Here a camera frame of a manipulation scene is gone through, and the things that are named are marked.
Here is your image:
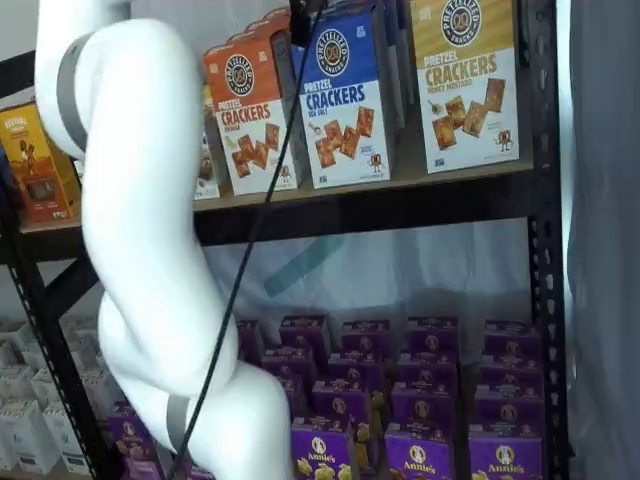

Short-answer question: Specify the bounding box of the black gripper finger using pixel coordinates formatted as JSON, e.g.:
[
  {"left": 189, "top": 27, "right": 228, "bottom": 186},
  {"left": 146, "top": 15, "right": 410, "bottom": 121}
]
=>
[{"left": 291, "top": 0, "right": 326, "bottom": 45}]

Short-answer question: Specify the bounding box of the blue pretzel crackers box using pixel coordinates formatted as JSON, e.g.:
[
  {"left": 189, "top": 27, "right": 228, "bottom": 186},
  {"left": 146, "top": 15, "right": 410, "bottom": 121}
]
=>
[{"left": 298, "top": 12, "right": 397, "bottom": 191}]

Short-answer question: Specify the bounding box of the orange pretzel crackers box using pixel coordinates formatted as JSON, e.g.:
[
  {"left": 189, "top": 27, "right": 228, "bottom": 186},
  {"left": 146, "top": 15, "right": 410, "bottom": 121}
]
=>
[
  {"left": 227, "top": 22, "right": 292, "bottom": 52},
  {"left": 202, "top": 29, "right": 302, "bottom": 197},
  {"left": 249, "top": 9, "right": 293, "bottom": 32}
]

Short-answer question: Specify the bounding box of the almond flour bars box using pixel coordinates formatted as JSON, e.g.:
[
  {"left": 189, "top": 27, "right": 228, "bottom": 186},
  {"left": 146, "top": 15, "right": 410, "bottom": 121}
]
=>
[{"left": 193, "top": 84, "right": 222, "bottom": 202}]

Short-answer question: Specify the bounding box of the gold pretzel crackers box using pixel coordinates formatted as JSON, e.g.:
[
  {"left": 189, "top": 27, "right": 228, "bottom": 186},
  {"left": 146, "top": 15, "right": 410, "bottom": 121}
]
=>
[{"left": 409, "top": 0, "right": 522, "bottom": 176}]

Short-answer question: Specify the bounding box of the wooden shelf board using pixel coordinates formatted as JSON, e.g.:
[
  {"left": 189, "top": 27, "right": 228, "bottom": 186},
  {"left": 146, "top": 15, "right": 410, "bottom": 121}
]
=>
[{"left": 19, "top": 119, "right": 536, "bottom": 234}]

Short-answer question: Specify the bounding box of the black metal shelf rack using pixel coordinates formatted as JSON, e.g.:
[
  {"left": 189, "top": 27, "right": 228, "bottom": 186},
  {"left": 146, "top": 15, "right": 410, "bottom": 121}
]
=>
[{"left": 0, "top": 0, "right": 572, "bottom": 480}]

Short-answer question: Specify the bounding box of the orange yellow snack box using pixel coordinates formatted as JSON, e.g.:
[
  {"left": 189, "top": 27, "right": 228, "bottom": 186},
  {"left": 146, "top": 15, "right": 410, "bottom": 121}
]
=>
[{"left": 0, "top": 102, "right": 82, "bottom": 224}]

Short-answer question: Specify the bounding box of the purple Annie's snack box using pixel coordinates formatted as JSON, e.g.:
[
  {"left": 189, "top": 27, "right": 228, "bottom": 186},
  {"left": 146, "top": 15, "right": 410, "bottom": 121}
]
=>
[
  {"left": 342, "top": 319, "right": 393, "bottom": 357},
  {"left": 279, "top": 314, "right": 331, "bottom": 352},
  {"left": 261, "top": 347, "right": 316, "bottom": 384},
  {"left": 484, "top": 319, "right": 543, "bottom": 357},
  {"left": 482, "top": 349, "right": 544, "bottom": 389},
  {"left": 392, "top": 383, "right": 459, "bottom": 434},
  {"left": 327, "top": 352, "right": 386, "bottom": 387},
  {"left": 291, "top": 417, "right": 358, "bottom": 480},
  {"left": 469, "top": 433, "right": 544, "bottom": 480},
  {"left": 312, "top": 380, "right": 374, "bottom": 427},
  {"left": 384, "top": 430, "right": 456, "bottom": 480},
  {"left": 234, "top": 319, "right": 264, "bottom": 367},
  {"left": 124, "top": 457, "right": 169, "bottom": 480},
  {"left": 107, "top": 399, "right": 145, "bottom": 422},
  {"left": 474, "top": 384, "right": 544, "bottom": 439},
  {"left": 398, "top": 349, "right": 459, "bottom": 389},
  {"left": 407, "top": 315, "right": 459, "bottom": 354},
  {"left": 272, "top": 374, "right": 304, "bottom": 419},
  {"left": 108, "top": 414, "right": 154, "bottom": 469}
]

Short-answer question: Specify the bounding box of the white paper bag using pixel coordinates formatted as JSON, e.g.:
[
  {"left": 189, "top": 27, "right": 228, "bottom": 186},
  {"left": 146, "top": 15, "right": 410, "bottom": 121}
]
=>
[
  {"left": 0, "top": 366, "right": 36, "bottom": 406},
  {"left": 30, "top": 367, "right": 64, "bottom": 408},
  {"left": 0, "top": 402, "right": 46, "bottom": 476},
  {"left": 79, "top": 369, "right": 109, "bottom": 407},
  {"left": 42, "top": 403, "right": 88, "bottom": 469},
  {"left": 0, "top": 322, "right": 32, "bottom": 369}
]

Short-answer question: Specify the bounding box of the black cable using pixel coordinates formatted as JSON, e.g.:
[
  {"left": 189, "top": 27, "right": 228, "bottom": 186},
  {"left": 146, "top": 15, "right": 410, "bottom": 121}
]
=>
[{"left": 169, "top": 0, "right": 327, "bottom": 480}]

